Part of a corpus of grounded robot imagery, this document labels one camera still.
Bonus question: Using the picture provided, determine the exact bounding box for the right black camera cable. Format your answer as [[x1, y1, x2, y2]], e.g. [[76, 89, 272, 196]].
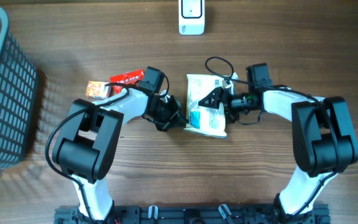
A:
[[204, 56, 341, 218]]

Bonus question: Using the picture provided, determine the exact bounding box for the cream yellow snack bag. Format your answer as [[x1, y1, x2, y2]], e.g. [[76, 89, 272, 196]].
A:
[[185, 74, 227, 138]]

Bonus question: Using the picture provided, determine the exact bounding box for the red candy bag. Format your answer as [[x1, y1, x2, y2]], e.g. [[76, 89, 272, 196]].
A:
[[109, 69, 144, 96]]

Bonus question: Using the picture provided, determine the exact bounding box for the black camera cable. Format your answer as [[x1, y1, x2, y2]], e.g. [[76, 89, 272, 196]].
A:
[[44, 72, 170, 223], [204, 56, 341, 218]]

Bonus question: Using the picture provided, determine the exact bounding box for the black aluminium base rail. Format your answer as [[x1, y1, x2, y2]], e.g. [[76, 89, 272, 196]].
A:
[[53, 204, 331, 224]]

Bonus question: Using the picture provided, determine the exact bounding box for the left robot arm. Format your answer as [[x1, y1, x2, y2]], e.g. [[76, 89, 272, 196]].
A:
[[45, 67, 189, 223]]

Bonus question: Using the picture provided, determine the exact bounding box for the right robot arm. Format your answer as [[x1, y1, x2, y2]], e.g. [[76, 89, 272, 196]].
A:
[[198, 63, 358, 223]]

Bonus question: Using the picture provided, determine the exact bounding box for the dark grey plastic shopping basket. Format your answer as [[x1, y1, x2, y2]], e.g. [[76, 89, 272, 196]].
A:
[[0, 7, 39, 169]]

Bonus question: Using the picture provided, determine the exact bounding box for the white barcode scanner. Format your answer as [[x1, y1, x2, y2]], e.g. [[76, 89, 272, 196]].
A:
[[178, 0, 205, 35]]

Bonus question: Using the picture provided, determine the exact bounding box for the small orange snack box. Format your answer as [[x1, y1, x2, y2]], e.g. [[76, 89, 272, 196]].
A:
[[86, 81, 111, 100]]

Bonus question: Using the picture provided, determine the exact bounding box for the left black camera cable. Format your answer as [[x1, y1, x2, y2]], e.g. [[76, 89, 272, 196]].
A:
[[44, 72, 170, 223]]

